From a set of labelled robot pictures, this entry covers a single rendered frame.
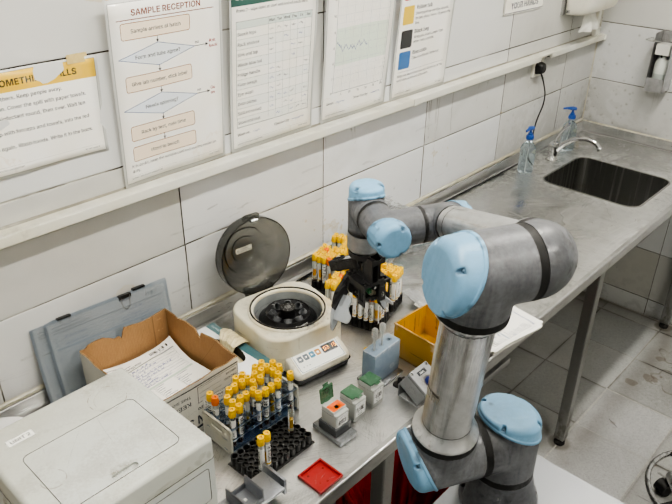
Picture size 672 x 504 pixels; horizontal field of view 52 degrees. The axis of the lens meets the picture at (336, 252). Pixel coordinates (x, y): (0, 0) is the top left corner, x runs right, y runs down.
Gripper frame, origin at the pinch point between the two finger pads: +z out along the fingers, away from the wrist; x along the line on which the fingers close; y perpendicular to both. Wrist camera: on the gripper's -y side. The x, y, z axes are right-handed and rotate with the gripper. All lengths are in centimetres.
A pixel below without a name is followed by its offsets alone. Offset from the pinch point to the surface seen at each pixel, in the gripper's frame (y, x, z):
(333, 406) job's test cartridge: 10.0, -13.3, 12.6
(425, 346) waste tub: 4.9, 18.0, 12.9
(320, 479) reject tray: 20.3, -23.6, 19.7
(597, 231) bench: -20, 122, 24
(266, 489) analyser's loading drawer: 19.3, -35.8, 15.6
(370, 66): -61, 49, -37
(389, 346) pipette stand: 1.8, 8.9, 10.9
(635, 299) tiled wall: -50, 218, 108
